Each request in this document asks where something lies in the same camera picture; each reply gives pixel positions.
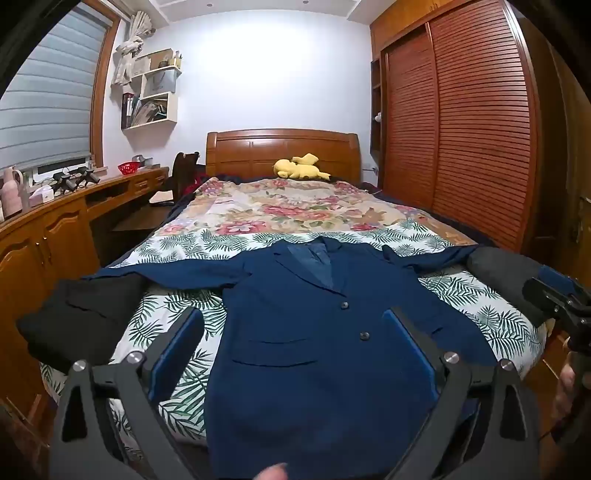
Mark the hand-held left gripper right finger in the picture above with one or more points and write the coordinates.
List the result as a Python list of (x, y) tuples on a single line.
[(413, 346)]

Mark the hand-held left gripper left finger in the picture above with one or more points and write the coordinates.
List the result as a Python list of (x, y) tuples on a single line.
[(178, 350)]

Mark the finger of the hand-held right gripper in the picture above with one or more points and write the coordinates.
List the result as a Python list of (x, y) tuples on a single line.
[(556, 278), (545, 295)]

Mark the navy blue suit jacket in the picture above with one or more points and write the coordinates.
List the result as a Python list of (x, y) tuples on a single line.
[(300, 346)]

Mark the person's right hand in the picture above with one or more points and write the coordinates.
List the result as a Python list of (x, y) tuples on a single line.
[(564, 392)]

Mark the person's left hand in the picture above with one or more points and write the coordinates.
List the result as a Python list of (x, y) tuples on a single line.
[(272, 473)]

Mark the dark grey folded garment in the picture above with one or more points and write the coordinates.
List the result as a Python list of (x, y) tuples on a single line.
[(498, 277)]

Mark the leaf print bedsheet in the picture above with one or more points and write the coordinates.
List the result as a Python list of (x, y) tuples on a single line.
[(508, 332)]

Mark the black folded garment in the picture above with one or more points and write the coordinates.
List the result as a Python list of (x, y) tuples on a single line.
[(78, 318)]

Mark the wooden door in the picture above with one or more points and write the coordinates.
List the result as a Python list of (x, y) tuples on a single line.
[(570, 161)]

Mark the dark wooden pull-out tray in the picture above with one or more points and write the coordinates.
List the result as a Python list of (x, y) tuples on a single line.
[(138, 218)]

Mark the wooden louvred wardrobe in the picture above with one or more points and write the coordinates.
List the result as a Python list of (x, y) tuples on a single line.
[(471, 138)]

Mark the red cloth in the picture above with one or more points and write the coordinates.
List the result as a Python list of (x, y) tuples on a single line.
[(196, 182)]

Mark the wooden desk cabinet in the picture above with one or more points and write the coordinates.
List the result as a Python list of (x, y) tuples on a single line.
[(46, 240)]

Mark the floral blanket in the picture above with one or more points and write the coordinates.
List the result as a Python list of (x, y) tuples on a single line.
[(300, 207)]

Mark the dark brown chair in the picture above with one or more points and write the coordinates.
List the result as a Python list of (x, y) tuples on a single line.
[(184, 170)]

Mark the red basket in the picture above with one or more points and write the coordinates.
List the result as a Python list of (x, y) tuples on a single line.
[(128, 169)]

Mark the grey small appliance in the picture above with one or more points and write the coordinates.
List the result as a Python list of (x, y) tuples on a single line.
[(143, 160)]

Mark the black small tripod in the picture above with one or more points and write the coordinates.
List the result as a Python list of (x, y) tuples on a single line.
[(62, 181), (87, 174)]

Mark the white box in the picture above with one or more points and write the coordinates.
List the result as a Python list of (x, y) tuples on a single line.
[(41, 196)]

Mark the yellow plush toy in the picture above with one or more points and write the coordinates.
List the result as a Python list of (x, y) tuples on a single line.
[(295, 170)]

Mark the wooden bed headboard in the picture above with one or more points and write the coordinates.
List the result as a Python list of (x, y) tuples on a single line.
[(258, 152)]

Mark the pink vase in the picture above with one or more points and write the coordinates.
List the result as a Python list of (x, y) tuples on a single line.
[(13, 194)]

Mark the black binders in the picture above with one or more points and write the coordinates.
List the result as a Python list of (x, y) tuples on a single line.
[(127, 110)]

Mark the white paper bag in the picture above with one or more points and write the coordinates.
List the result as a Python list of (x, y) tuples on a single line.
[(159, 84)]

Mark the grey window blind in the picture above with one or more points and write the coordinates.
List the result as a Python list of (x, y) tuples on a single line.
[(46, 92)]

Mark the white dried bouquet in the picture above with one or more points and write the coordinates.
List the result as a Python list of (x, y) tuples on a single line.
[(129, 50)]

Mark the white wall shelf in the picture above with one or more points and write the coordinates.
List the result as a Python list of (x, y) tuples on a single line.
[(152, 123)]

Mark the wooden window frame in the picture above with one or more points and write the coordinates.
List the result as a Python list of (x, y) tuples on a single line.
[(101, 115)]

